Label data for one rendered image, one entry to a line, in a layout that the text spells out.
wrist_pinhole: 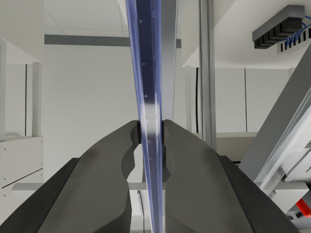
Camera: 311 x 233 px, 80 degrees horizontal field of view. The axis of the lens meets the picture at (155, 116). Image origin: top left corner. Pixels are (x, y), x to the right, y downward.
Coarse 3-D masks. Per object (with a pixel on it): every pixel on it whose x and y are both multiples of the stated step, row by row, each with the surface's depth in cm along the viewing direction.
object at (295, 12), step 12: (288, 12) 51; (300, 12) 51; (264, 24) 60; (276, 24) 55; (288, 24) 52; (300, 24) 52; (252, 36) 67; (264, 36) 61; (276, 36) 57; (300, 36) 65; (264, 48) 66; (288, 48) 71; (300, 48) 70
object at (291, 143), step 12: (300, 108) 13; (300, 120) 13; (288, 132) 14; (300, 132) 13; (276, 144) 16; (288, 144) 14; (300, 144) 14; (276, 156) 16; (288, 156) 15; (264, 168) 18; (276, 168) 16; (288, 168) 16; (264, 180) 18; (276, 180) 18; (264, 192) 19
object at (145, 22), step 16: (128, 0) 7; (144, 0) 7; (160, 0) 7; (128, 16) 8; (144, 16) 8; (160, 16) 8; (144, 32) 8; (160, 32) 8; (144, 48) 8; (160, 48) 8; (144, 64) 9; (160, 64) 9; (144, 80) 10; (160, 80) 10; (144, 96) 10; (160, 96) 10; (144, 112) 11; (160, 112) 11; (144, 128) 12; (160, 128) 12; (144, 144) 13; (160, 144) 13; (144, 160) 14; (160, 160) 14; (160, 176) 15; (160, 192) 17; (160, 208) 19; (160, 224) 22
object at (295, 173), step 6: (306, 150) 38; (300, 156) 40; (306, 156) 40; (294, 162) 41; (300, 162) 41; (306, 162) 41; (294, 168) 42; (300, 168) 43; (306, 168) 43; (288, 174) 44; (294, 174) 44; (300, 174) 45; (306, 174) 45; (288, 180) 46; (294, 180) 46; (300, 180) 47; (306, 180) 47
